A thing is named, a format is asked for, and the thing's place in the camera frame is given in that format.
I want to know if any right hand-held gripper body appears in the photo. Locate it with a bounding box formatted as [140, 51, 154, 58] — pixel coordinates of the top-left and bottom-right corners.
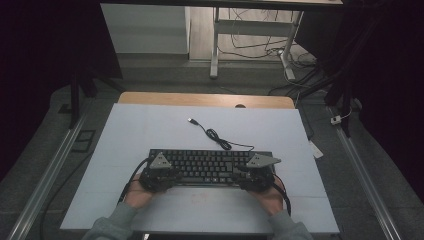
[245, 152, 282, 193]

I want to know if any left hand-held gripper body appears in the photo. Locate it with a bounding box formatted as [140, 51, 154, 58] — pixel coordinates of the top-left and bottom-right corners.
[138, 151, 173, 193]

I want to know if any black keyboard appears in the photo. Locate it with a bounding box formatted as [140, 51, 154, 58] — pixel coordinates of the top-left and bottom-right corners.
[143, 148, 279, 189]

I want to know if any person's right hand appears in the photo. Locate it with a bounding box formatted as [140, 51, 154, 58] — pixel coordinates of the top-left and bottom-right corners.
[250, 184, 285, 217]

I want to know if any person's left hand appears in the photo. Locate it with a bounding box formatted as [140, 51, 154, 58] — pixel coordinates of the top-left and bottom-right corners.
[123, 180, 158, 210]

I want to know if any white table board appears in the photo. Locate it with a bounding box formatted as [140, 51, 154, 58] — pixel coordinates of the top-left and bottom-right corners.
[59, 102, 341, 235]

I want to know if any white paper tag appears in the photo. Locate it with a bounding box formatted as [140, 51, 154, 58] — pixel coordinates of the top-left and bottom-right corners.
[307, 139, 325, 160]

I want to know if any black metal stand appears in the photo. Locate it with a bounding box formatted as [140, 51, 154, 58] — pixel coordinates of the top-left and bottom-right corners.
[299, 61, 360, 138]
[67, 64, 127, 130]

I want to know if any white cabinet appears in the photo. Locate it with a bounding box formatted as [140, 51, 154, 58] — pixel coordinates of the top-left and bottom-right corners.
[100, 3, 191, 55]

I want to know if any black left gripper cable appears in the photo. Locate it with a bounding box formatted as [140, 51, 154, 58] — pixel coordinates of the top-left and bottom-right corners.
[116, 157, 150, 205]

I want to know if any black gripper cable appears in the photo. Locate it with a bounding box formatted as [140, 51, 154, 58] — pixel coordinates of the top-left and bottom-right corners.
[271, 173, 292, 217]
[116, 157, 150, 205]

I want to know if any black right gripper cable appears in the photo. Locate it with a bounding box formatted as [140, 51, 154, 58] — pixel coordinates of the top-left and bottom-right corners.
[271, 173, 292, 217]

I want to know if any black keyboard cable with plug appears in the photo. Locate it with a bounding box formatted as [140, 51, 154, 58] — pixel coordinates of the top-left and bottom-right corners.
[186, 117, 256, 152]

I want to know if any aluminium rail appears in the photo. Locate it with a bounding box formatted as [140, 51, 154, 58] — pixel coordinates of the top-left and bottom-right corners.
[327, 105, 403, 240]
[6, 111, 90, 240]

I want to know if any black floor cable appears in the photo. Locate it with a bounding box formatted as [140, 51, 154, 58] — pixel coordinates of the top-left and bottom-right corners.
[39, 151, 95, 240]

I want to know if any tangle of black floor cables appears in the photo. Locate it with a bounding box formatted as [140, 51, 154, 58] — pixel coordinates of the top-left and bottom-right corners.
[217, 7, 318, 69]

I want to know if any white desk frame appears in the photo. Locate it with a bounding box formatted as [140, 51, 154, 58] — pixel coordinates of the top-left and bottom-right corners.
[208, 6, 305, 81]

